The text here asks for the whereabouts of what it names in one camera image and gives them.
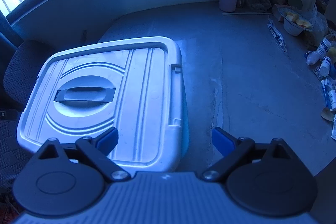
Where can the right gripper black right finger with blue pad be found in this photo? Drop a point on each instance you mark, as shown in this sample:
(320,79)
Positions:
(235,152)

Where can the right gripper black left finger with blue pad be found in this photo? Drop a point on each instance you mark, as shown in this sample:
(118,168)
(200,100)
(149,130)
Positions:
(94,152)

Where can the white bin lid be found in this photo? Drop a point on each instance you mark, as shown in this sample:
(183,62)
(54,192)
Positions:
(133,85)

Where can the green round object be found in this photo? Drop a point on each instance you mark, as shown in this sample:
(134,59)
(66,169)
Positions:
(297,4)

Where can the teal plastic storage bin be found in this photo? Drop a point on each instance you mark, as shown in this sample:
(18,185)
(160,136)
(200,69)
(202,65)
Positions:
(185,124)

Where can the tan perforated patch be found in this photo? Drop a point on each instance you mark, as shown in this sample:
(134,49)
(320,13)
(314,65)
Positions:
(327,114)

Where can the white ointment tube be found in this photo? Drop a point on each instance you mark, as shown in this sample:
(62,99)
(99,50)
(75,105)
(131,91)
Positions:
(333,133)

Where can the blue toothpaste tube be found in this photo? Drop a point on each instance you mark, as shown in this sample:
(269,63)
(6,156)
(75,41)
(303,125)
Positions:
(325,95)

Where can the grey patterned chair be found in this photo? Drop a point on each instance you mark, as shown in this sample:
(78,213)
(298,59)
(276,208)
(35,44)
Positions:
(17,83)

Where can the white tube bottle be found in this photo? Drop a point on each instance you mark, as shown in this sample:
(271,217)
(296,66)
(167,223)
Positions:
(332,99)

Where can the white lying bottle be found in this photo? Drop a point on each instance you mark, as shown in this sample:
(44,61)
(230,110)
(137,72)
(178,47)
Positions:
(312,58)

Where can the snack wrapper packet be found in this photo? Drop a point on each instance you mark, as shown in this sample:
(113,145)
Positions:
(277,35)

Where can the white bottle blue label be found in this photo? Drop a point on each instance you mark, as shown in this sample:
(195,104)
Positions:
(323,48)

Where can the white ribbed bowl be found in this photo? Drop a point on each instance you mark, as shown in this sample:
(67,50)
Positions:
(294,22)

